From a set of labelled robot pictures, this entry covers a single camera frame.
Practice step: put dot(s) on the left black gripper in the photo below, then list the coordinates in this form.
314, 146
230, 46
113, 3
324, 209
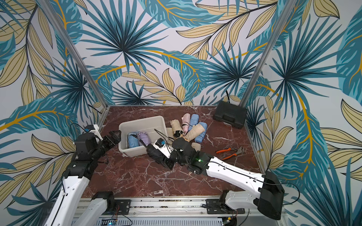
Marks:
116, 139

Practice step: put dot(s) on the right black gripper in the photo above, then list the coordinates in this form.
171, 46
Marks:
163, 158

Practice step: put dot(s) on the light blue umbrella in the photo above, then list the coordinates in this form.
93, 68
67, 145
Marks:
132, 140

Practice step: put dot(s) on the beige plastic storage box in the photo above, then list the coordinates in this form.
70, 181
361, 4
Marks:
151, 125

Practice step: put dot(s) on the black umbrella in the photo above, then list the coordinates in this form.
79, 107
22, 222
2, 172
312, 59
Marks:
157, 156

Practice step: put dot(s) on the lavender umbrella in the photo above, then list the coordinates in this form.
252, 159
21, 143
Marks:
143, 138

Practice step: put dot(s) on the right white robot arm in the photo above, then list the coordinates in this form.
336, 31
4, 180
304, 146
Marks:
263, 192

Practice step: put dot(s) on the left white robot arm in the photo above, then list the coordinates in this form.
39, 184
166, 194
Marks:
90, 147

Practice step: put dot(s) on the beige umbrella by box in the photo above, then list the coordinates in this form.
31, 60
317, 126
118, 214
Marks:
176, 128

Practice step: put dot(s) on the tan folded umbrella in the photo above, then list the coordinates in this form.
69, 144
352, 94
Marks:
194, 132

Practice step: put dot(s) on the pink folded umbrella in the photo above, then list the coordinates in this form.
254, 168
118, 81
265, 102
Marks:
185, 123

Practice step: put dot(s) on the black plastic tool case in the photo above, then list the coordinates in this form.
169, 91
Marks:
233, 115

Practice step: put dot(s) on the green circuit board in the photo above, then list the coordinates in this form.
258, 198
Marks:
108, 222

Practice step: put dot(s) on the orange handled pliers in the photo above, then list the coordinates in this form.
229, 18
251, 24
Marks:
234, 152

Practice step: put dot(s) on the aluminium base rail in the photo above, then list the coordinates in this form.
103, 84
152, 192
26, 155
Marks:
178, 211

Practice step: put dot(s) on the left aluminium corner post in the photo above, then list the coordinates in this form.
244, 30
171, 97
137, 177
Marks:
59, 28

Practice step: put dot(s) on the aluminium corner post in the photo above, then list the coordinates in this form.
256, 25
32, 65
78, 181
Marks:
269, 46
59, 28

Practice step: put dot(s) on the right aluminium corner post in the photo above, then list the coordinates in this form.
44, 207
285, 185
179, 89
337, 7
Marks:
269, 46

